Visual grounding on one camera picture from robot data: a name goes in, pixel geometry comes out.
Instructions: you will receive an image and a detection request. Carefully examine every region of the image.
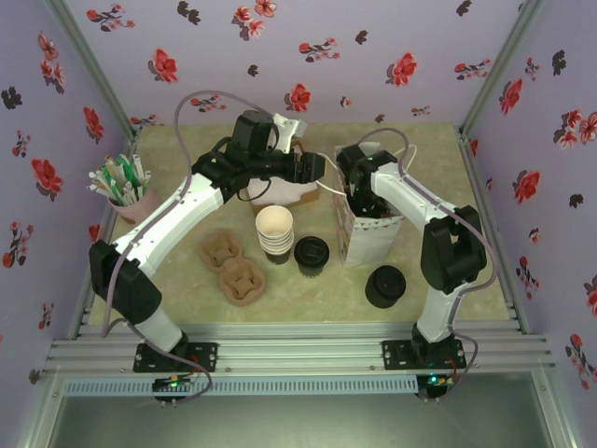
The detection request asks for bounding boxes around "white patterned paper gift bag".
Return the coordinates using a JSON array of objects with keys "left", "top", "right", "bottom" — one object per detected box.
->
[{"left": 320, "top": 139, "right": 419, "bottom": 269}]

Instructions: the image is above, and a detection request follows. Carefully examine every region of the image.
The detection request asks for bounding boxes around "black lid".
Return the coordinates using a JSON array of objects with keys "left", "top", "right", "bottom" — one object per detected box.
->
[
  {"left": 364, "top": 265, "right": 407, "bottom": 309},
  {"left": 293, "top": 235, "right": 331, "bottom": 280}
]

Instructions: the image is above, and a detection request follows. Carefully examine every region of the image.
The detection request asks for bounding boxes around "brown pulp cup carrier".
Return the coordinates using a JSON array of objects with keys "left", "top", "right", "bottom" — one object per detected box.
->
[{"left": 200, "top": 231, "right": 268, "bottom": 308}]

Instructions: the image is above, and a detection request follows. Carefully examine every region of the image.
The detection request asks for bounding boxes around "green paper-wrapped straw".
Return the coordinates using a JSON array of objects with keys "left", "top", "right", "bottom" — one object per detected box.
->
[
  {"left": 104, "top": 165, "right": 127, "bottom": 206},
  {"left": 116, "top": 156, "right": 136, "bottom": 195}
]

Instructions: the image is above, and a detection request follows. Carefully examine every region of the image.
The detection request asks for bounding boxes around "brown cardboard tray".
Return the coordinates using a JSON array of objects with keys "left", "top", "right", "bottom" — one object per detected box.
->
[{"left": 246, "top": 139, "right": 323, "bottom": 216}]

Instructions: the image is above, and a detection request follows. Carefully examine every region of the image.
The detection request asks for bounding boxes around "white paper napkin stack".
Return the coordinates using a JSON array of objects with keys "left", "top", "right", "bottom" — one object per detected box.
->
[{"left": 246, "top": 179, "right": 318, "bottom": 206}]

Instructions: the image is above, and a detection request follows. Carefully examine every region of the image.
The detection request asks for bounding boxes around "stack of dark paper cups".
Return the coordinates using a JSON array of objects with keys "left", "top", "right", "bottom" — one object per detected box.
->
[{"left": 255, "top": 204, "right": 295, "bottom": 266}]

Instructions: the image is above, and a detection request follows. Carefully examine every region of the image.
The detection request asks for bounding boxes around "pink straw holder cup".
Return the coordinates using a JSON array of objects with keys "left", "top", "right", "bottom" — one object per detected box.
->
[{"left": 107, "top": 186, "right": 158, "bottom": 225}]

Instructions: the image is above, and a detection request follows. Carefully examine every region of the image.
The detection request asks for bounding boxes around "right control board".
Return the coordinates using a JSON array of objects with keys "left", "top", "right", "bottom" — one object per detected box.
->
[{"left": 417, "top": 371, "right": 461, "bottom": 400}]

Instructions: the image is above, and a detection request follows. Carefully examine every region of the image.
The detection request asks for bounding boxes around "control board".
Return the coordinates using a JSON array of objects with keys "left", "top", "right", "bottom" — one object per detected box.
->
[
  {"left": 417, "top": 371, "right": 461, "bottom": 400},
  {"left": 152, "top": 375, "right": 195, "bottom": 403}
]

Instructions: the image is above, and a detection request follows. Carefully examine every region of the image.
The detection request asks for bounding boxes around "left control board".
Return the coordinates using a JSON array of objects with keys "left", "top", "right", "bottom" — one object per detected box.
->
[{"left": 152, "top": 375, "right": 195, "bottom": 403}]

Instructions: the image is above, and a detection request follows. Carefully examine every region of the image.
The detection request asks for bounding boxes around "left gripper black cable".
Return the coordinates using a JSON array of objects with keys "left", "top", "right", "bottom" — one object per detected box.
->
[{"left": 235, "top": 179, "right": 271, "bottom": 203}]

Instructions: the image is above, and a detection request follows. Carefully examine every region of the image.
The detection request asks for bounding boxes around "right aluminium corner post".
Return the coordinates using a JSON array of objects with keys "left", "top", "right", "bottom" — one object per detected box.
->
[{"left": 459, "top": 0, "right": 547, "bottom": 136}]

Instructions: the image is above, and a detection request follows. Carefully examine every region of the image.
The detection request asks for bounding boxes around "aluminium corner post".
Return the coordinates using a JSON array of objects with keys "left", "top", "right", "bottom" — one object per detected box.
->
[
  {"left": 459, "top": 0, "right": 547, "bottom": 136},
  {"left": 46, "top": 0, "right": 139, "bottom": 139}
]

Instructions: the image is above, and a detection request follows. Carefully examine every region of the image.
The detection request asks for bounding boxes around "aluminium front frame rail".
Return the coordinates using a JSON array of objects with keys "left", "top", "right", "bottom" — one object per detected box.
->
[{"left": 46, "top": 321, "right": 554, "bottom": 374}]

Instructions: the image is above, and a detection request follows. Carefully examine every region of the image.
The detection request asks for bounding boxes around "left aluminium corner post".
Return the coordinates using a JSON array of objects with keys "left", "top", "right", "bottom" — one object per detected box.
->
[{"left": 46, "top": 0, "right": 139, "bottom": 139}]

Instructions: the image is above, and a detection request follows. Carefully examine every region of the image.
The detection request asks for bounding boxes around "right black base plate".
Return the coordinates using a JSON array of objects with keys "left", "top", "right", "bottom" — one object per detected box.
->
[{"left": 381, "top": 340, "right": 467, "bottom": 372}]

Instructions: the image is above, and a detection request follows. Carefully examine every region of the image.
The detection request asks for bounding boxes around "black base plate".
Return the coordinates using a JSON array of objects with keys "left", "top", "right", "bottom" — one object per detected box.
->
[
  {"left": 132, "top": 342, "right": 220, "bottom": 374},
  {"left": 381, "top": 340, "right": 467, "bottom": 372}
]

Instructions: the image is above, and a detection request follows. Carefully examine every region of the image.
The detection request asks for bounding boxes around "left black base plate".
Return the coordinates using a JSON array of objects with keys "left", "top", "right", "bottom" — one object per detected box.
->
[{"left": 132, "top": 342, "right": 220, "bottom": 374}]

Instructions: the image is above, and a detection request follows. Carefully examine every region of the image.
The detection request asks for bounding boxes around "white slotted cable duct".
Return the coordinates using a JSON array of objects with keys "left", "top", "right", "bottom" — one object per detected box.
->
[{"left": 62, "top": 376, "right": 419, "bottom": 398}]

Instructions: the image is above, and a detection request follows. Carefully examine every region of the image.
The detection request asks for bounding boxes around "aluminium lower frame bar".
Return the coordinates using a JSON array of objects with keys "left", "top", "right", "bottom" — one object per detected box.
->
[
  {"left": 13, "top": 368, "right": 66, "bottom": 448},
  {"left": 531, "top": 371, "right": 582, "bottom": 448}
]

